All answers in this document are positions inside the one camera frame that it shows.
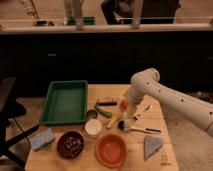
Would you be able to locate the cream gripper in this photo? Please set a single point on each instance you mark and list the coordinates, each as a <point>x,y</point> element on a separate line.
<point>131,110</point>

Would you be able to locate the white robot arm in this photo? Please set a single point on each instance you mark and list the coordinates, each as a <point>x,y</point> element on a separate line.
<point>146,82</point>

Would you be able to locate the red bowl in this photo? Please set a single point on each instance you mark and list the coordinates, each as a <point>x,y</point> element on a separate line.
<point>111,150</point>

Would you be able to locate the dark bowl with nuts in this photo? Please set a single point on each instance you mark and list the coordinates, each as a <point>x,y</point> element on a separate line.
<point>70,145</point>

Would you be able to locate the small metal spoon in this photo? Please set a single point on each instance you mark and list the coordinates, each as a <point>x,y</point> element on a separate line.
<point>138,116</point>

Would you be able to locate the yellow banana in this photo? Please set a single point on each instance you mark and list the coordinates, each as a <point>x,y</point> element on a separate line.
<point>112,121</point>

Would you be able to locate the black bristle brush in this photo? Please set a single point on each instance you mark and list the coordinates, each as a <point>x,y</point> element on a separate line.
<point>122,125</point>

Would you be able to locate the green cucumber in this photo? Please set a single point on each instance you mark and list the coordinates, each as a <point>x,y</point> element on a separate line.
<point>103,112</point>

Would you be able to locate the small metal cup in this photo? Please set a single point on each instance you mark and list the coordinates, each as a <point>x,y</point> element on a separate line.
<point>91,114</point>

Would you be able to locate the grey folded cloth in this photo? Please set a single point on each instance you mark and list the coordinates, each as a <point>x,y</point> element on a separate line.
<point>151,145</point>

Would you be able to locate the white round lid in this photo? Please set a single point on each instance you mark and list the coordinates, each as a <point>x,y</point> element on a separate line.
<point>93,127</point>

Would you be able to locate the green plastic tray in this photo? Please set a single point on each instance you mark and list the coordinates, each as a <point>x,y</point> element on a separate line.
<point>65,103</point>

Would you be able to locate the blue sponge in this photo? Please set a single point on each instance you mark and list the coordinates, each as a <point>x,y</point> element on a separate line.
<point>41,139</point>

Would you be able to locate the green box on shelf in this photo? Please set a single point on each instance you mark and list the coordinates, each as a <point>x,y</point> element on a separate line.
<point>90,20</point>

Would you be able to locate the black chair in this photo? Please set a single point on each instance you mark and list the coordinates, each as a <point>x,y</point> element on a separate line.
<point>10,108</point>

